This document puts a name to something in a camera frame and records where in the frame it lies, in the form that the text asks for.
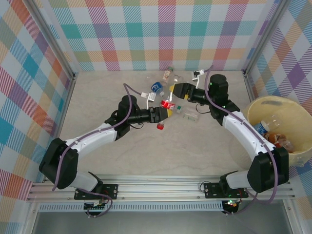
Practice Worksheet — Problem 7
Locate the red label cola bottle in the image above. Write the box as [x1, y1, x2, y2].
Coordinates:
[156, 94, 176, 130]

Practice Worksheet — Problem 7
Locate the clear bottle green cap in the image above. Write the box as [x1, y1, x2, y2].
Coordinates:
[175, 104, 200, 123]

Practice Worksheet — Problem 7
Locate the small beige label bottle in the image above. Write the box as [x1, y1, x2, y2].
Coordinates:
[162, 67, 174, 81]

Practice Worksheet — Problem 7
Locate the blue label plastic bottle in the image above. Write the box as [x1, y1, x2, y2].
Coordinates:
[151, 82, 165, 97]
[253, 114, 281, 135]

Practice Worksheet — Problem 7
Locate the yellow round bin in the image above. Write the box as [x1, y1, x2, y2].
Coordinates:
[245, 96, 308, 168]

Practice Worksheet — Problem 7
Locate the amber bottle red gold label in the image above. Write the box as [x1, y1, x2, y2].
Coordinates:
[276, 138, 295, 154]

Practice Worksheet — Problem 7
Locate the left small circuit board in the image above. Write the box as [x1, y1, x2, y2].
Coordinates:
[84, 200, 108, 212]

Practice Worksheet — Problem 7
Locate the small circuit board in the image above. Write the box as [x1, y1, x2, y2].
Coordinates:
[223, 199, 241, 213]
[84, 200, 108, 212]

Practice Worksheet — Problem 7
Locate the right small circuit board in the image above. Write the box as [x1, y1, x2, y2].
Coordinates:
[223, 199, 241, 213]

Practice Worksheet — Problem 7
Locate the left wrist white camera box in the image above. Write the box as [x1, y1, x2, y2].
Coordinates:
[140, 91, 156, 109]

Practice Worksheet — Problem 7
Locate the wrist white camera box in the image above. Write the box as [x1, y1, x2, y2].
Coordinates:
[192, 70, 205, 88]
[140, 91, 156, 109]

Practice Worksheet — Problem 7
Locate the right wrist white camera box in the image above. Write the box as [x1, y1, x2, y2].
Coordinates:
[192, 70, 205, 88]

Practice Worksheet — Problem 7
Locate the right aluminium side rail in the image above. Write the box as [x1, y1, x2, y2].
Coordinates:
[243, 70, 255, 103]

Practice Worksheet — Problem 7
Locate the aluminium side rail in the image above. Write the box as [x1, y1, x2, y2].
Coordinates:
[42, 73, 78, 183]
[243, 70, 255, 103]

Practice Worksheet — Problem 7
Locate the right aluminium upright post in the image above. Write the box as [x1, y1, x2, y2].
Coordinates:
[243, 0, 292, 75]

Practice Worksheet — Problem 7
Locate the aluminium upright post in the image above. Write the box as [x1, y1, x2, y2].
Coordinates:
[28, 0, 79, 81]
[243, 0, 292, 75]

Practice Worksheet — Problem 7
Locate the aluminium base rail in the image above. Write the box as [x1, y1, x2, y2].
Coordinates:
[26, 173, 296, 203]

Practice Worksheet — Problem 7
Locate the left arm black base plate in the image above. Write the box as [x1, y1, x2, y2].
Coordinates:
[74, 184, 119, 200]

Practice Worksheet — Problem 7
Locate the left aluminium side rail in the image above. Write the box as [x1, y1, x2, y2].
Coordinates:
[42, 73, 78, 183]

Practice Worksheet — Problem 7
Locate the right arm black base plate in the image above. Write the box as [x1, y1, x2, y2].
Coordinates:
[203, 181, 249, 199]

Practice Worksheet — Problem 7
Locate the grey slotted cable duct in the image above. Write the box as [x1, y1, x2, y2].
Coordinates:
[39, 201, 224, 212]

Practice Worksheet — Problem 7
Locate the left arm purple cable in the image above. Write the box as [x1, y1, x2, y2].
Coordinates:
[51, 83, 143, 219]

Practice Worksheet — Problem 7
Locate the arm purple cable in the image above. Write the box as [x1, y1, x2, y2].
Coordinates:
[204, 65, 278, 216]
[51, 83, 143, 219]

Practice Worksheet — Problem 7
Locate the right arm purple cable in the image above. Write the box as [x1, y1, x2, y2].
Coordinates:
[204, 65, 278, 216]

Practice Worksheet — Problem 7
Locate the left aluminium upright post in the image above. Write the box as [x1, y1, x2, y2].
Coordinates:
[28, 0, 79, 81]

